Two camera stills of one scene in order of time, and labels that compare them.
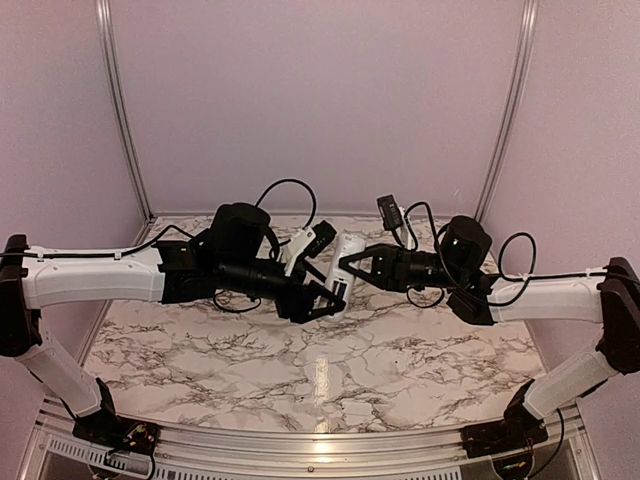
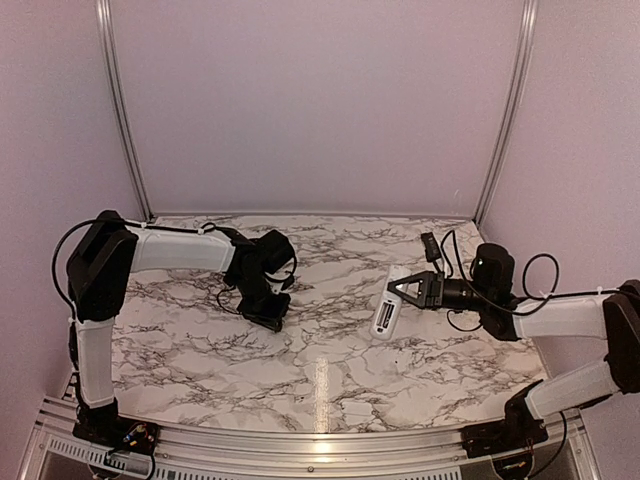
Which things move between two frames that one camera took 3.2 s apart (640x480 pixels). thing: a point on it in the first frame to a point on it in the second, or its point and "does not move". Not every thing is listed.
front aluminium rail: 50,449 does not move
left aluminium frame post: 105,30 does not move
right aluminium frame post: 525,54 does not move
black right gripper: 391,266 to 431,284
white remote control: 340,279 to 385,318
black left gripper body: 288,304 to 258,303
